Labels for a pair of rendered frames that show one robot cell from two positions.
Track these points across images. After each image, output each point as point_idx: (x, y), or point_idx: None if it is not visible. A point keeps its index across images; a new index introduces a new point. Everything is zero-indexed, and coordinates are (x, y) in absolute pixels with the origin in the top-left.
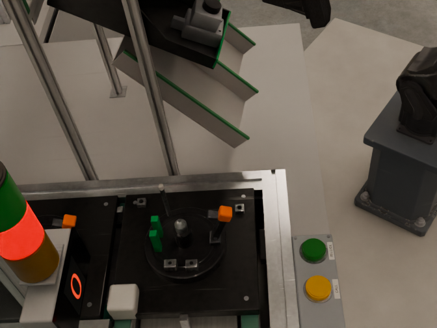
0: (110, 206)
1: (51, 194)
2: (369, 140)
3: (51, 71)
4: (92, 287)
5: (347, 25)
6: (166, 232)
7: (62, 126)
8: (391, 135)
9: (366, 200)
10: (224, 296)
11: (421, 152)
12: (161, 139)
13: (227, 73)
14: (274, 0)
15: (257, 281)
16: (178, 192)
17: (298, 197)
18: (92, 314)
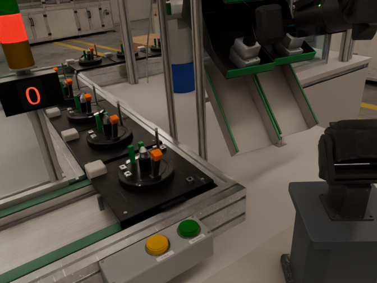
0: (152, 142)
1: (148, 127)
2: (289, 187)
3: (169, 53)
4: (99, 159)
5: None
6: None
7: (165, 91)
8: (309, 194)
9: (288, 261)
10: (121, 203)
11: (314, 218)
12: (197, 123)
13: (267, 115)
14: None
15: (141, 211)
16: (182, 156)
17: (253, 226)
18: (83, 165)
